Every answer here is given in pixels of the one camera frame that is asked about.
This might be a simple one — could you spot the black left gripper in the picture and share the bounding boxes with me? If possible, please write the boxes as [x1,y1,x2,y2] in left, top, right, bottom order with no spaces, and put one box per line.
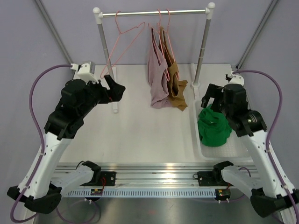
[78,74,125,117]

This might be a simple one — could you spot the pink hanger of green top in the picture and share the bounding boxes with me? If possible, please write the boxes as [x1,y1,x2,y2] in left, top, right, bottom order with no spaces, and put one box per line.
[100,10,146,79]

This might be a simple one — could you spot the green tank top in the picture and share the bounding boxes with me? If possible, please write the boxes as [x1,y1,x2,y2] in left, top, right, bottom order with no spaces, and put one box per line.
[197,104,232,147]

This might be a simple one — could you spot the mauve pink tank top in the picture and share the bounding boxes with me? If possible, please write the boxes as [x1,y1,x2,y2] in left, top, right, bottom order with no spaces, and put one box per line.
[148,28,172,109]

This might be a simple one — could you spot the pink hanger of mauve top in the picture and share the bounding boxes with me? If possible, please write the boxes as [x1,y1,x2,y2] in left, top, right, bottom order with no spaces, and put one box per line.
[148,8,170,82]

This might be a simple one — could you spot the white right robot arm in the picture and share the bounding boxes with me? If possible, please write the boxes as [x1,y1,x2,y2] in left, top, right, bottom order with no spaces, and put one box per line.
[201,84,299,217]

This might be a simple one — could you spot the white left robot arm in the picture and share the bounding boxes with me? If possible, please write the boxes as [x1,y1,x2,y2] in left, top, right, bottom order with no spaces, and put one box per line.
[7,75,126,214]

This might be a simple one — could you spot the pink hanger of tan top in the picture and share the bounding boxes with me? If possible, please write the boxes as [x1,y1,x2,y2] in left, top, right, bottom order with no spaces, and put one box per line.
[166,9,180,80]

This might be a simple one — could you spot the tan brown tank top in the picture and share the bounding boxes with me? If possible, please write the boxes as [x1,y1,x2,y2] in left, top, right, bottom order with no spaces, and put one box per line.
[161,27,188,111]

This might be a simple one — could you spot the white plastic basket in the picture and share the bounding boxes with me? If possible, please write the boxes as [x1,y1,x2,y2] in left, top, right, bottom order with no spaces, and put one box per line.
[191,99,251,161]

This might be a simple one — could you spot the white clothes rack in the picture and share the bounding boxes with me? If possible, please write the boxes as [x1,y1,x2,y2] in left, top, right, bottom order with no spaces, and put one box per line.
[92,1,216,114]

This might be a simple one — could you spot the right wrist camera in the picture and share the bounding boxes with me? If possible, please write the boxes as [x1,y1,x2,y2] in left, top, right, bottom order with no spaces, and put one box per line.
[225,72,244,86]

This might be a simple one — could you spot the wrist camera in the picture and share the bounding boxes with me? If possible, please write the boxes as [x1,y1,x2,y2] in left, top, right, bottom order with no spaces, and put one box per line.
[225,72,244,86]
[71,61,99,84]

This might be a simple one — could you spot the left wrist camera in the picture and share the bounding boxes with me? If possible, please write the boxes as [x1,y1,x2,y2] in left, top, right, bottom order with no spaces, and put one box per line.
[71,61,99,84]

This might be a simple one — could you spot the aluminium front rail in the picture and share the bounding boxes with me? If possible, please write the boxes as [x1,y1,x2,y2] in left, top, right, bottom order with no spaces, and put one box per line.
[51,163,264,189]

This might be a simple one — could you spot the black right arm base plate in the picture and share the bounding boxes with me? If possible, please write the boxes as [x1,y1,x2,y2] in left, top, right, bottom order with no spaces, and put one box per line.
[192,171,228,187]

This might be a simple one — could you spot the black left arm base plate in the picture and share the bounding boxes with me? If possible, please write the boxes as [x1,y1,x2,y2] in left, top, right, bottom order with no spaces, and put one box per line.
[94,171,116,187]

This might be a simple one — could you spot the white slotted cable duct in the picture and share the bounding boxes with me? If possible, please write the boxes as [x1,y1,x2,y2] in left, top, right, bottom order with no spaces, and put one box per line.
[66,188,216,198]

